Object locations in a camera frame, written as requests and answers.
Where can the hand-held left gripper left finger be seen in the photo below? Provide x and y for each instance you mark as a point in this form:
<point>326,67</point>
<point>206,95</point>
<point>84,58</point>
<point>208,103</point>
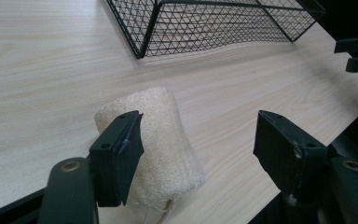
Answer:
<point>118,161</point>

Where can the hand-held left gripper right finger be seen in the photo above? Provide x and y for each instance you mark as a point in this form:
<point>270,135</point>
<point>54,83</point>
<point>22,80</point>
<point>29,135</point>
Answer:
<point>287,155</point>

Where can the beige loofah sponge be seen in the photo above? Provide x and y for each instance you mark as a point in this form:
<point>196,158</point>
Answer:
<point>164,149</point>

